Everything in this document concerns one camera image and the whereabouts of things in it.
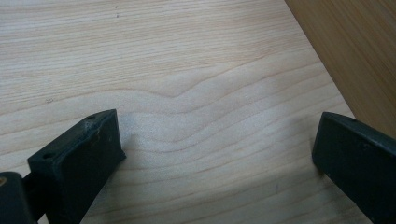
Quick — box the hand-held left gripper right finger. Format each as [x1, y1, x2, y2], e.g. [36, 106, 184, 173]
[311, 111, 396, 224]

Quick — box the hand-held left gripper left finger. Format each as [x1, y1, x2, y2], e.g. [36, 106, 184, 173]
[27, 108, 127, 224]

